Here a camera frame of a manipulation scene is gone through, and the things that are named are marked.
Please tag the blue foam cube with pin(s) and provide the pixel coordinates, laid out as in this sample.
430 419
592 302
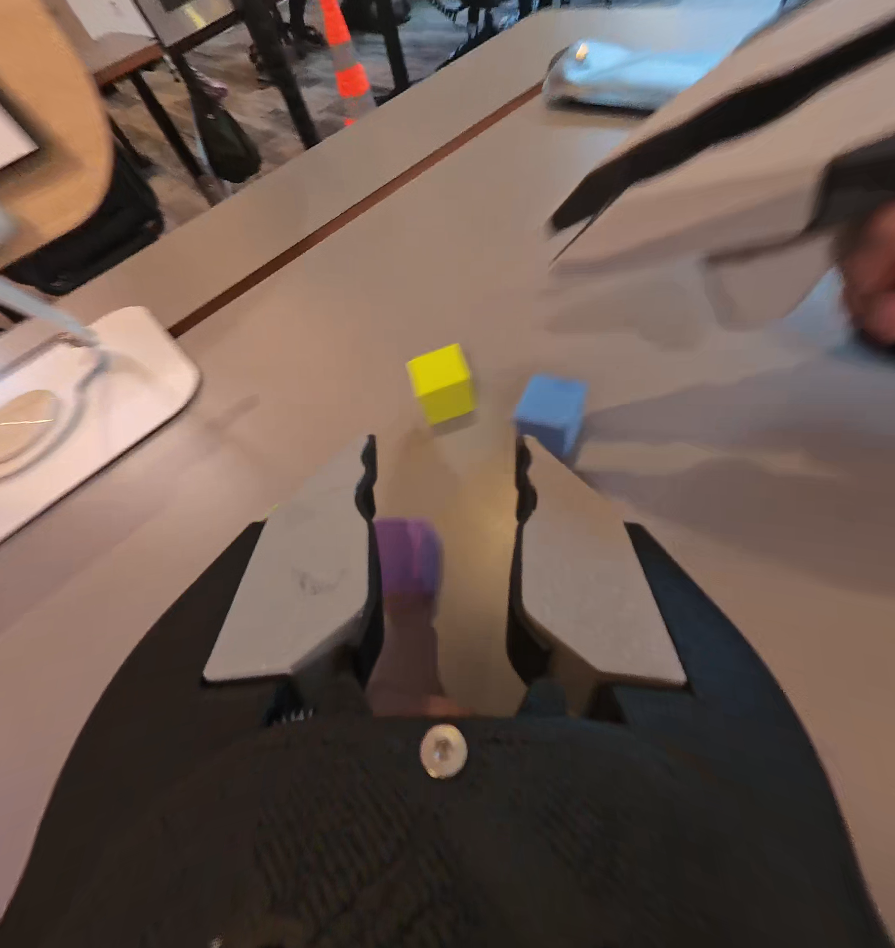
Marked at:
551 411

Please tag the silver closed laptop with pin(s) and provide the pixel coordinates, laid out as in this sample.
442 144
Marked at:
625 74

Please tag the purple foam cube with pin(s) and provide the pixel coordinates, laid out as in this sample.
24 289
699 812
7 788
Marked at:
410 555

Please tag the orange striped traffic cone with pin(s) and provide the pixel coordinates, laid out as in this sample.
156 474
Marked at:
347 59

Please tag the black bag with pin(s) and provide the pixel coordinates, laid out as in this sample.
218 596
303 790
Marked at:
229 141

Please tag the wooden board document stand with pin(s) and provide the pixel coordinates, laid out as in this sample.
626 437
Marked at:
121 400

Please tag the person's right hand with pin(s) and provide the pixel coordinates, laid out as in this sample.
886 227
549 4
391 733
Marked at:
888 281

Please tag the black equipment case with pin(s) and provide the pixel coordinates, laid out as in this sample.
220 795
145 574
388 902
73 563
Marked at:
92 237

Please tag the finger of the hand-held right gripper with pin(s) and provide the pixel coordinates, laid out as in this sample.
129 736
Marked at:
751 170
714 96

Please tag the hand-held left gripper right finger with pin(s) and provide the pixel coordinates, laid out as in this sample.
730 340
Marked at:
596 592

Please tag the black framed table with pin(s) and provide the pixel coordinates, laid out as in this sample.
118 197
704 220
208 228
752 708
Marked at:
284 67

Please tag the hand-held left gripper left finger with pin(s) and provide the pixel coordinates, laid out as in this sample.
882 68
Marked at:
299 585

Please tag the yellow foam cube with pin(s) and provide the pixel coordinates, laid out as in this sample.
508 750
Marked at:
444 385

